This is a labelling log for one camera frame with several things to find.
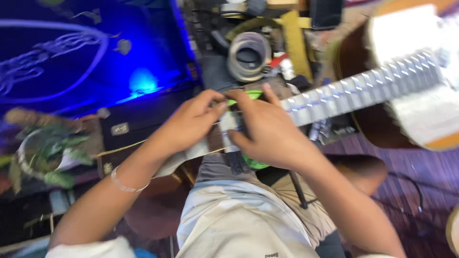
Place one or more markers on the green tape roll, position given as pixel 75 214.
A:
pixel 256 163

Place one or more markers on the person's left hand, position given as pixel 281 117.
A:
pixel 188 123

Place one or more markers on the round wooden rim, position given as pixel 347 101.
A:
pixel 453 231

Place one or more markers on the black speaker box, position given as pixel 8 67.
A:
pixel 326 13

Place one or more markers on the person's right hand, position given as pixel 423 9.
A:
pixel 276 139

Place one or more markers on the brown guitar with silver-taped neck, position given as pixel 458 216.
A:
pixel 373 89

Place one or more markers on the wreath with green leaves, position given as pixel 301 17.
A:
pixel 53 154

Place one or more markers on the white shirt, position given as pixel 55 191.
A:
pixel 240 225

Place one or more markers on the blue lit neon sign panel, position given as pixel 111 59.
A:
pixel 82 53

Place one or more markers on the black case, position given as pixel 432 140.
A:
pixel 143 120

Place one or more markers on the red tool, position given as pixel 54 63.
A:
pixel 278 60

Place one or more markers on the person's left fingers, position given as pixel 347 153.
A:
pixel 213 102

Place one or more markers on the silver foil scraps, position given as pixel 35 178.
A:
pixel 328 129

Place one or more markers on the silver foil tape strip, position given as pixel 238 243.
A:
pixel 229 125

